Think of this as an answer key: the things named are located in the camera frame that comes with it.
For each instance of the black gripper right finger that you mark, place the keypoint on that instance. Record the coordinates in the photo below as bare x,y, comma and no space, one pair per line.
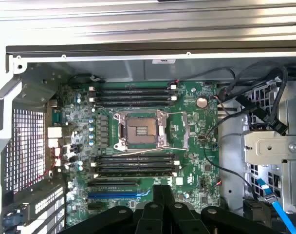
184,219

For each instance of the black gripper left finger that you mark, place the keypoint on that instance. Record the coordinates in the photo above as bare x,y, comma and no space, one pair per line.
148,219

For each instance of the black RAM slot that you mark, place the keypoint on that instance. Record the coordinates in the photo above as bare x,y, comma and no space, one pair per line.
138,92
138,86
138,168
138,104
138,157
138,98
138,162
138,174

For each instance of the long black expansion slot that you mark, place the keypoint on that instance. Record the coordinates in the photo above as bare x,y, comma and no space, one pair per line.
114,183

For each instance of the short black expansion slot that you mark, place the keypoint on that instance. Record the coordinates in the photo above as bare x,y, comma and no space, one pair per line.
94,207

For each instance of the black plastic fan holder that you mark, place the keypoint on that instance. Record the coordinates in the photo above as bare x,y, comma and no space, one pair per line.
256,212

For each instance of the green motherboard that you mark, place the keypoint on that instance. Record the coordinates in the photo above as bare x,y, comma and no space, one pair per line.
199,146

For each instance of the CPU socket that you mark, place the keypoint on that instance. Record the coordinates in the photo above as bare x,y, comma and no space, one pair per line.
140,129

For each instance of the metal disk bay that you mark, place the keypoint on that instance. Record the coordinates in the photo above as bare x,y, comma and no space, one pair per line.
272,146

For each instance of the silver coin cell battery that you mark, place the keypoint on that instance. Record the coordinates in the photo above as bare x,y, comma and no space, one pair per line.
201,102

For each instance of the blue slot retainer clip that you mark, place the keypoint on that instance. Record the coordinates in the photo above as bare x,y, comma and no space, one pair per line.
12,219

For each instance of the open grey PC case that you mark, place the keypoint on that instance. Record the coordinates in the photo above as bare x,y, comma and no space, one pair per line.
114,54

